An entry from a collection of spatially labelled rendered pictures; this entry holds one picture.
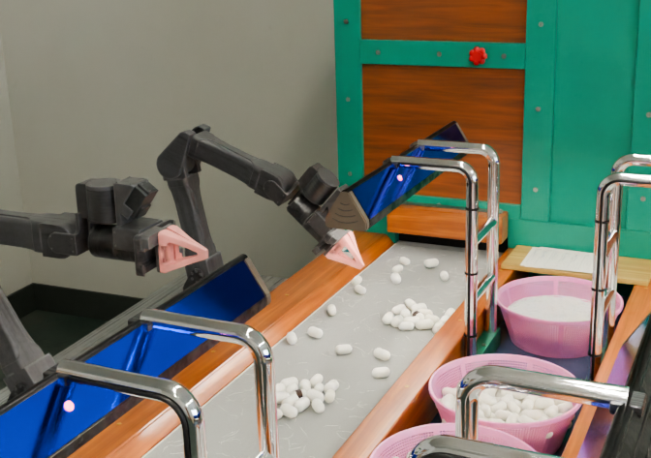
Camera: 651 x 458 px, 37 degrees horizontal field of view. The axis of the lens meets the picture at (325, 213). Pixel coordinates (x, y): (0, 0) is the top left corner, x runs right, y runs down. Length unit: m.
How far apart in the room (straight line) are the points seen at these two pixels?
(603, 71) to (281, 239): 1.63
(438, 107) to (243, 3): 1.21
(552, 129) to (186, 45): 1.65
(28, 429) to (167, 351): 0.23
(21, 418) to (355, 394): 0.87
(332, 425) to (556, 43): 1.09
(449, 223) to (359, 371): 0.67
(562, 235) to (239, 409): 1.01
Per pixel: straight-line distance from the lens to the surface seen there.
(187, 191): 2.19
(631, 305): 2.13
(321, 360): 1.90
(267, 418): 1.14
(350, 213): 1.67
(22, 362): 1.78
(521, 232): 2.43
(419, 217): 2.43
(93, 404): 1.08
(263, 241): 3.60
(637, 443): 0.94
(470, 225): 1.84
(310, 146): 3.41
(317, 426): 1.67
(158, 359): 1.16
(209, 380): 1.80
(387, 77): 2.46
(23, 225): 1.66
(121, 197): 1.53
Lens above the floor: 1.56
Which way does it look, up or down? 17 degrees down
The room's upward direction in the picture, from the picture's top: 2 degrees counter-clockwise
